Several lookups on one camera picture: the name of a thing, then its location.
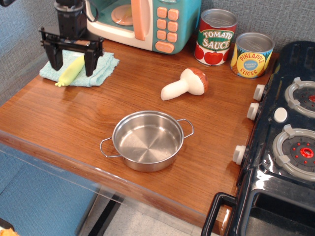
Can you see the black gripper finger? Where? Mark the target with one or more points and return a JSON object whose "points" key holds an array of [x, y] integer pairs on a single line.
{"points": [[91, 59], [55, 56]]}

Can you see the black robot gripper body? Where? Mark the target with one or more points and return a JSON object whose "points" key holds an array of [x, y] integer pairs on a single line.
{"points": [[71, 32]]}

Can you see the yellow handled metal spoon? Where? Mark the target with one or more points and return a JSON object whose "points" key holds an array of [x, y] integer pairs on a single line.
{"points": [[71, 72]]}

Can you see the stainless steel pot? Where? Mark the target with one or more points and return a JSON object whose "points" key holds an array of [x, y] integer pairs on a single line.
{"points": [[147, 141]]}

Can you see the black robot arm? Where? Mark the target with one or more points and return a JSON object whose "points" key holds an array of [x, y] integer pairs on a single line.
{"points": [[72, 34]]}

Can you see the light blue folded cloth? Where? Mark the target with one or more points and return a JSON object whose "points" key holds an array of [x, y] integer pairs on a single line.
{"points": [[105, 66]]}

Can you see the toy microwave oven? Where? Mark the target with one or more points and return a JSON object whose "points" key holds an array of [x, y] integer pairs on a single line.
{"points": [[162, 26]]}

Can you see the toy mushroom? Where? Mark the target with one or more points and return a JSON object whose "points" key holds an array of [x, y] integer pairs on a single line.
{"points": [[192, 80]]}

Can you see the tomato sauce can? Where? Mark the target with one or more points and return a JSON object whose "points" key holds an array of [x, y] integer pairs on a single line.
{"points": [[216, 32]]}

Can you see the pineapple slices can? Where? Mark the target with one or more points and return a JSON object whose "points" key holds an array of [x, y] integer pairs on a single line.
{"points": [[251, 55]]}

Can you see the black toy stove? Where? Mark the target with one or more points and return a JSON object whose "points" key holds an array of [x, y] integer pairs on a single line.
{"points": [[276, 183]]}

